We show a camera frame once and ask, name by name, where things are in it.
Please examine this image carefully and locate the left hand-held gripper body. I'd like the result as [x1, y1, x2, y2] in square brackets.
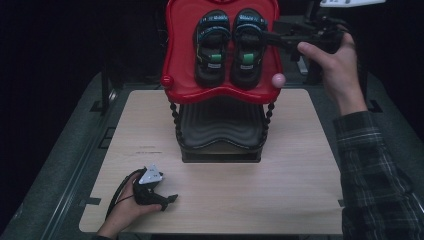
[132, 163, 165, 206]

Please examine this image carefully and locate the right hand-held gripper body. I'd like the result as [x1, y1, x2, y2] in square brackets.
[289, 0, 387, 63]

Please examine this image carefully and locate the black sandal green strap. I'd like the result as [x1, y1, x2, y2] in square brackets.
[193, 9, 233, 89]
[230, 7, 270, 91]

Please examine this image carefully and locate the red and black shoe rack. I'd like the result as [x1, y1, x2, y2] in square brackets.
[160, 0, 287, 164]

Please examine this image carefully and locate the person's left hand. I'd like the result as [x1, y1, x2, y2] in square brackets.
[96, 173, 164, 240]

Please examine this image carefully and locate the person's right hand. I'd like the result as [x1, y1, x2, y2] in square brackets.
[296, 24, 370, 117]

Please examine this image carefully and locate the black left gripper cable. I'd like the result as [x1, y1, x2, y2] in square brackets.
[105, 167, 148, 222]

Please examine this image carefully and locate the dark metal post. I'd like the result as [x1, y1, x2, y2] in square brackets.
[357, 61, 384, 116]
[89, 58, 118, 115]

